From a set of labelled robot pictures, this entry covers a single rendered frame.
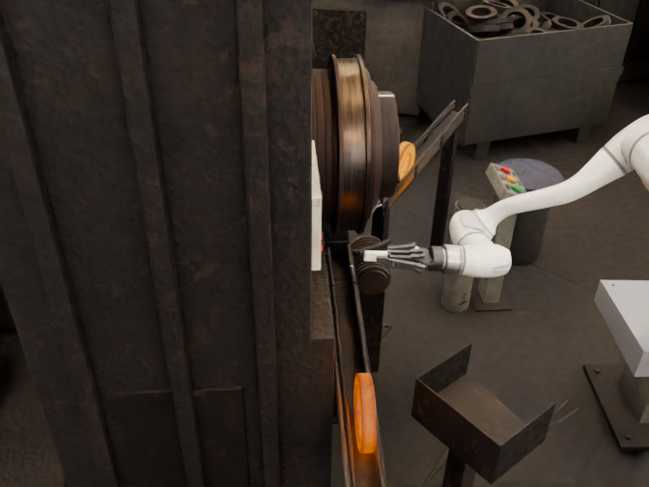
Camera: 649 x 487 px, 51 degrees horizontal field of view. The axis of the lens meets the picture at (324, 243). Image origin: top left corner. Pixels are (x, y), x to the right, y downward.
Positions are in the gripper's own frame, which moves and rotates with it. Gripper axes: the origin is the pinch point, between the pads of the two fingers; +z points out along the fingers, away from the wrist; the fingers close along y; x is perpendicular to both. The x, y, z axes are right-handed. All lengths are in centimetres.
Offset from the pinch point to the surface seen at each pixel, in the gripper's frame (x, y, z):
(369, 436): -3, -65, 10
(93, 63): 73, -48, 66
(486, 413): -12, -49, -24
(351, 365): -12.1, -33.6, 9.4
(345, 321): -10.4, -17.8, 9.6
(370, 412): 2, -62, 10
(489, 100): -28, 195, -95
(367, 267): -21.6, 23.2, -3.3
